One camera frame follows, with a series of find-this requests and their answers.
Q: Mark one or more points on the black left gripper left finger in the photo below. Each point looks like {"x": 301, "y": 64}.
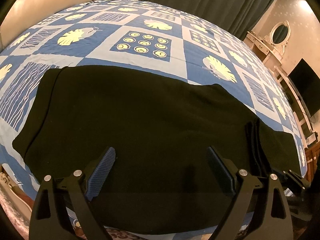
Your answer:
{"x": 50, "y": 219}

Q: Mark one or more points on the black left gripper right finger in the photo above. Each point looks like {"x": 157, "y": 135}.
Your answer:
{"x": 263, "y": 197}

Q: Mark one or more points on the black pants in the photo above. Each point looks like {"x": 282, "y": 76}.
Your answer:
{"x": 161, "y": 129}

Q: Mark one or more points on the black flat television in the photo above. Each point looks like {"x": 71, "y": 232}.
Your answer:
{"x": 306, "y": 81}

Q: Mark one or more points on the white vanity with oval mirror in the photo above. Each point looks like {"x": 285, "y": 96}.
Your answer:
{"x": 270, "y": 50}

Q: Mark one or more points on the blue patterned bed sheet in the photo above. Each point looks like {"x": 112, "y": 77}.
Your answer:
{"x": 139, "y": 35}

